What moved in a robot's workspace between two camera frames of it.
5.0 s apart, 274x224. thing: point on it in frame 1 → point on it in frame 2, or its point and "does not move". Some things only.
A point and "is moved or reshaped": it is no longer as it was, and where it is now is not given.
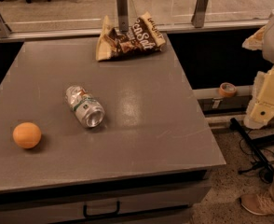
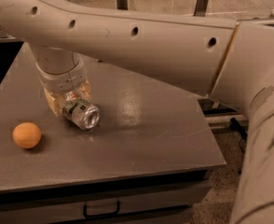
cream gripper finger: (255, 41) → (86, 89)
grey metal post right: (198, 15) does not move
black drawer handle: (85, 212) does not move
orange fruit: (27, 134) does not move
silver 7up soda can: (86, 107) is moved or reshaped
